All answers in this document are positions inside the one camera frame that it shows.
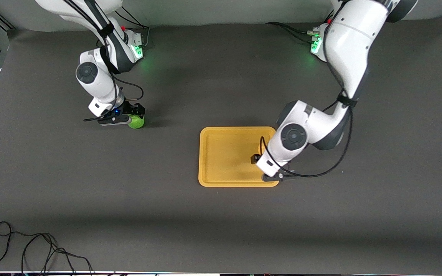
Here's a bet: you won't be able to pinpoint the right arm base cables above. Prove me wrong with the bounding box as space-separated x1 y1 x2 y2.
114 6 151 47

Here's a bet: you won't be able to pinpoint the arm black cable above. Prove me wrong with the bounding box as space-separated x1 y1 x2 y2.
62 0 145 123
260 88 355 178

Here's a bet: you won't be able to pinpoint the loose black cable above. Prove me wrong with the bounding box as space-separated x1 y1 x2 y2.
0 221 94 275

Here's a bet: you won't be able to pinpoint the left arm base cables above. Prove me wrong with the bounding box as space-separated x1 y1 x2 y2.
266 21 320 43

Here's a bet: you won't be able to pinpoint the yellow plastic tray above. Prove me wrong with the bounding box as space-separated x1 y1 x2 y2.
198 126 280 187

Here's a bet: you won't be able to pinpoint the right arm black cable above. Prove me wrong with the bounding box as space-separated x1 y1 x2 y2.
62 0 145 123

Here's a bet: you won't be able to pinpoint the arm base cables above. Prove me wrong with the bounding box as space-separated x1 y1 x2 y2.
266 21 320 43
114 6 151 47

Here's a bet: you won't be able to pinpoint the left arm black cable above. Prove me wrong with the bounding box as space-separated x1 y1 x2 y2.
260 88 355 178

